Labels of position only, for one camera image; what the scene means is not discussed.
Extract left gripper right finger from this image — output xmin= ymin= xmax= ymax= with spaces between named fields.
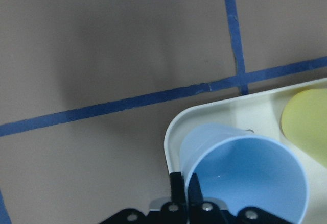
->
xmin=187 ymin=173 xmax=204 ymax=206

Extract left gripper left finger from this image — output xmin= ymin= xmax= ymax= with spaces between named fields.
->
xmin=170 ymin=172 xmax=185 ymax=204

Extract light blue ikea cup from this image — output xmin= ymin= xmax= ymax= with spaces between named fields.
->
xmin=179 ymin=123 xmax=309 ymax=223

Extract yellow ikea cup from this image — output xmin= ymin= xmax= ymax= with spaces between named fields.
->
xmin=281 ymin=88 xmax=326 ymax=167

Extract cream serving tray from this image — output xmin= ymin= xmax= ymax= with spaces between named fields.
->
xmin=164 ymin=78 xmax=326 ymax=223

